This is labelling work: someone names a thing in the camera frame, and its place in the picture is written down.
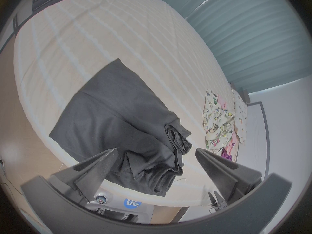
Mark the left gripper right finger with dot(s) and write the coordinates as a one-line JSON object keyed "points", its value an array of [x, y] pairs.
{"points": [[217, 177]]}

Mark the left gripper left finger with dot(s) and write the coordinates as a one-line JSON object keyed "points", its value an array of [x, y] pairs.
{"points": [[97, 177]]}

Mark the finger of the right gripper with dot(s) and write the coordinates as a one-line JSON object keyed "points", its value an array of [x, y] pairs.
{"points": [[211, 198], [218, 197]]}

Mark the black T-shirt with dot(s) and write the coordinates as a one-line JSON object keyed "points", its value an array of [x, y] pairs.
{"points": [[117, 121]]}

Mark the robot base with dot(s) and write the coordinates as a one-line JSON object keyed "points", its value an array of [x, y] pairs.
{"points": [[132, 202]]}

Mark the bed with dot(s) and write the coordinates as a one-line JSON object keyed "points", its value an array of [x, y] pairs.
{"points": [[121, 33]]}

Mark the purple garment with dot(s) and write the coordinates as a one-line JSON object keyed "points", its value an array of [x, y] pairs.
{"points": [[225, 153]]}

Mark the white printed pyjama garment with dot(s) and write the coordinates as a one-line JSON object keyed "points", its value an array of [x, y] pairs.
{"points": [[217, 123]]}

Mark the white printed pillow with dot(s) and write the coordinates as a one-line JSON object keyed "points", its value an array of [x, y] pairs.
{"points": [[240, 116]]}

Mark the grey bedside table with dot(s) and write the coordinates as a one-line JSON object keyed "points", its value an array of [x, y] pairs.
{"points": [[240, 89]]}

